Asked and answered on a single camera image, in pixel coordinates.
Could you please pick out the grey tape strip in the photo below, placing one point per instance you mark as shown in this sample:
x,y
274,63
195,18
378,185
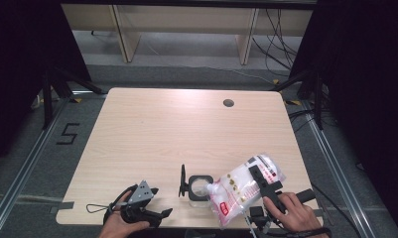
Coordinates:
x,y
65,206

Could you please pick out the clear bag of white granules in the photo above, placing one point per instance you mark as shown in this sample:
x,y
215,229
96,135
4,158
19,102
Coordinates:
x,y
236,191

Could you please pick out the black curtain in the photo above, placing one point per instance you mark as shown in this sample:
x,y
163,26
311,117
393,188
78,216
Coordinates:
x,y
368,82
18,66

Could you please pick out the black metal stand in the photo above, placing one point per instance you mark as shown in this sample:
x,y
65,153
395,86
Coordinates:
x,y
47,99
318,102

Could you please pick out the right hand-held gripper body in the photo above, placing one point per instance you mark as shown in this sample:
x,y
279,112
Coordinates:
x,y
272,189

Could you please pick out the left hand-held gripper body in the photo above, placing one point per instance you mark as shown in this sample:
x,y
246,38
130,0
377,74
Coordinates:
x,y
138,205

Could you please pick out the grey table grommet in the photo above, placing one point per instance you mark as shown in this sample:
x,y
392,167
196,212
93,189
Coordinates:
x,y
228,102

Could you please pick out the aluminium floor rail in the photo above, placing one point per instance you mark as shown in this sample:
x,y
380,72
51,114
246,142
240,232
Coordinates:
x,y
27,165
335,172

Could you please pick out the person's left hand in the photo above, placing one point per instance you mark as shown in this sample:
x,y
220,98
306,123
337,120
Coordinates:
x,y
120,228

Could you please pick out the glass jar with black lid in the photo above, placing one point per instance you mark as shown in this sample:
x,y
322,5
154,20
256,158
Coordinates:
x,y
191,189

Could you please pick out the yellow tape piece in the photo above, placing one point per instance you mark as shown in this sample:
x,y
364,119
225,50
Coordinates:
x,y
293,102
76,99

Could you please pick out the light wooden shelf unit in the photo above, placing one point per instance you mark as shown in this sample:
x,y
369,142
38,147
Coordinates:
x,y
186,20

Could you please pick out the person's right hand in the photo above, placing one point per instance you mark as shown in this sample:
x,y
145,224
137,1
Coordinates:
x,y
295,216

